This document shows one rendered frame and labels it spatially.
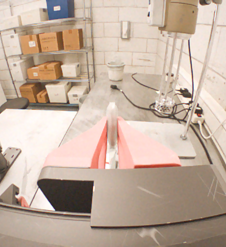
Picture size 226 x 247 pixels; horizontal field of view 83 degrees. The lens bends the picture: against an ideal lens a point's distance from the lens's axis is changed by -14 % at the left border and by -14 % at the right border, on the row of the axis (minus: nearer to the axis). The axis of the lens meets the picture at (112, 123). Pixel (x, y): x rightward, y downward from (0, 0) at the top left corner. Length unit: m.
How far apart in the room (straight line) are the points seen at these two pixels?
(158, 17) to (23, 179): 0.61
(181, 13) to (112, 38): 2.12
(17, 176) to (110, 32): 2.29
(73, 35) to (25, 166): 1.94
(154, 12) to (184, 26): 0.08
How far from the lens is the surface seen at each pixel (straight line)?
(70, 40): 2.27
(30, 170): 0.56
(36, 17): 2.45
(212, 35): 0.51
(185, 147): 0.60
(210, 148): 0.67
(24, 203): 0.28
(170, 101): 0.51
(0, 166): 0.58
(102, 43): 2.53
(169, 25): 0.42
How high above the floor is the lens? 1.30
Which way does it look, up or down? 36 degrees down
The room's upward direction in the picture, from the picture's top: straight up
